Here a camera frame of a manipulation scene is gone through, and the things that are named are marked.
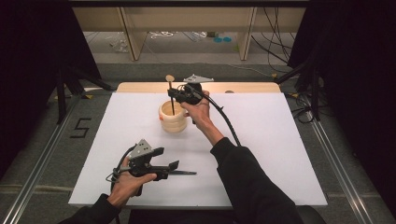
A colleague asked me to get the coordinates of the white cable bundle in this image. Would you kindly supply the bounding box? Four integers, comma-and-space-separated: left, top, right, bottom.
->
148, 30, 176, 40

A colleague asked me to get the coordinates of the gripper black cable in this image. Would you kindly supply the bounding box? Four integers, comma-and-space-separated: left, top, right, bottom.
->
105, 144, 138, 194
202, 93, 243, 147

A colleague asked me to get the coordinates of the beige wooden desk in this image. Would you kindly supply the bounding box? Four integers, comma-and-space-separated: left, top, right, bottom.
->
72, 7, 307, 62

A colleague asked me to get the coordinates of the thin white floor cable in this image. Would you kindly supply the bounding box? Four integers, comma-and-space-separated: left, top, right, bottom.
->
228, 63, 275, 78

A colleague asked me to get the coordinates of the hanging black cable bundle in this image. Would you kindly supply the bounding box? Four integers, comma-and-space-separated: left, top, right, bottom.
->
250, 7, 300, 74

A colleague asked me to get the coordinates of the person's right hand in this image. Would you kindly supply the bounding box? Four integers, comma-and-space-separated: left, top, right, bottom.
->
180, 91, 217, 133

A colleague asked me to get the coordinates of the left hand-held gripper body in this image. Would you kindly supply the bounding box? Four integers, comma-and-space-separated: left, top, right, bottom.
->
117, 138, 172, 197

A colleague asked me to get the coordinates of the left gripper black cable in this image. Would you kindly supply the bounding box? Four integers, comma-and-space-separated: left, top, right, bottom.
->
105, 144, 138, 194

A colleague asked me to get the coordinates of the clear plastic bag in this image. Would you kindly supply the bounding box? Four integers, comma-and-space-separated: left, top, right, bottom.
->
108, 36, 129, 53

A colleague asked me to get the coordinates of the black metal stand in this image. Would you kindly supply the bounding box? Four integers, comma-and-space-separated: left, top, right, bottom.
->
274, 59, 322, 122
55, 64, 114, 125

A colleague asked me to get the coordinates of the wooden spoon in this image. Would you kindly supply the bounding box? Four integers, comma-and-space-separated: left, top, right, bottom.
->
164, 74, 176, 117

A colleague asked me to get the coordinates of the aluminium floor rail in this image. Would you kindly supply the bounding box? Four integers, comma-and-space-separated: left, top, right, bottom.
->
1, 96, 80, 224
311, 119, 372, 224

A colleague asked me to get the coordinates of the person's left hand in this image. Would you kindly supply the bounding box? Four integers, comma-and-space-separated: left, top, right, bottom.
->
106, 157, 159, 209

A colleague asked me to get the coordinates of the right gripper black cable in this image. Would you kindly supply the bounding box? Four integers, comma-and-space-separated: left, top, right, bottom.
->
202, 93, 243, 147

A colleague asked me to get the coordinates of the black curtain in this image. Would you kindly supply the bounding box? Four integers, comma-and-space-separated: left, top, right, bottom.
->
288, 0, 396, 216
0, 0, 103, 180

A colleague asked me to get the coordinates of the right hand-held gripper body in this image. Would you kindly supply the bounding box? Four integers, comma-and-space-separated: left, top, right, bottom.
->
173, 74, 215, 106

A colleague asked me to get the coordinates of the black cable coil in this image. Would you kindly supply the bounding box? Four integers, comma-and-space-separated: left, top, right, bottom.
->
286, 92, 316, 124

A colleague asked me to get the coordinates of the white foam board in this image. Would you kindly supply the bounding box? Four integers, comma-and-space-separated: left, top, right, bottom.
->
68, 91, 329, 209

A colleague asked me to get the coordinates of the cream ribbed brush holder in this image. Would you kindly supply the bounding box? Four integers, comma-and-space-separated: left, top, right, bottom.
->
158, 99, 189, 134

